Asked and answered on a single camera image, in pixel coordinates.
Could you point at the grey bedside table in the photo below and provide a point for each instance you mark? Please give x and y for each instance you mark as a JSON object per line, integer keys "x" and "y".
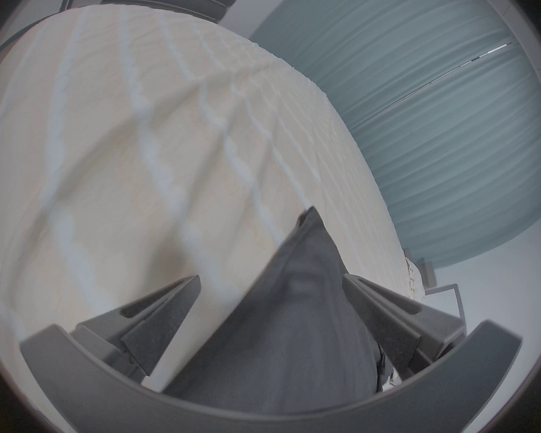
{"x": 428, "y": 271}

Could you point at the blue-green curtain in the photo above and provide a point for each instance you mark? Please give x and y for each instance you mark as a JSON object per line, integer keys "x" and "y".
{"x": 469, "y": 165}
{"x": 365, "y": 29}

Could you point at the white printed pillow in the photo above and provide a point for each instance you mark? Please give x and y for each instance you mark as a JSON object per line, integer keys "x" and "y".
{"x": 414, "y": 278}

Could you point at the black garment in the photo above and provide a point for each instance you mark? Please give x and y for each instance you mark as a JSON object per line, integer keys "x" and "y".
{"x": 297, "y": 332}

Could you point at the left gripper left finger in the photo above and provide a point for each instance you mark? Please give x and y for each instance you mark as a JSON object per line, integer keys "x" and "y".
{"x": 162, "y": 323}

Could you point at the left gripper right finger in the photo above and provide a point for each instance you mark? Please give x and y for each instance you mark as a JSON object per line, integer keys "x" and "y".
{"x": 387, "y": 327}

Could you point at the bed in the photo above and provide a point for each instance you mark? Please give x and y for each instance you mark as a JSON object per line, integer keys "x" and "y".
{"x": 139, "y": 151}

